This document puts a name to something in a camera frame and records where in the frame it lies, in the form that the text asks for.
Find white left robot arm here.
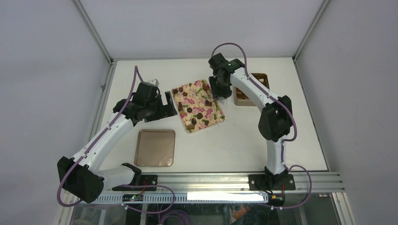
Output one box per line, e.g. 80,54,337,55
57,82,177,203

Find silver metal tongs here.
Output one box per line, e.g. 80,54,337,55
217,97,228,105

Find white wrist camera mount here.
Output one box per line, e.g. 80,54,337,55
148,79,159,87

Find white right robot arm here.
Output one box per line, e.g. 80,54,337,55
208,53,294,190

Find aluminium mounting rail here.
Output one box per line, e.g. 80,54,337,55
148,171,345,194

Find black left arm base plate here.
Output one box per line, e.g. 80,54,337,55
112,174,158,191

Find white slotted cable duct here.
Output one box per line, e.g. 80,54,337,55
92,192,268,204

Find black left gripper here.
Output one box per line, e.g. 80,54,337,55
145,91,177,122

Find floral rectangular tray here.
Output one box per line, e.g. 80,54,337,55
171,79,225,133

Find gold chocolate box with dividers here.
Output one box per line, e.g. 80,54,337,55
231,71,269,111

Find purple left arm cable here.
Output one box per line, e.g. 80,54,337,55
56,66,175,215

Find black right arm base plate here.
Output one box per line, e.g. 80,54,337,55
248,174,296,191

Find gold box lid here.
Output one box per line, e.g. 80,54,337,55
134,129,176,167

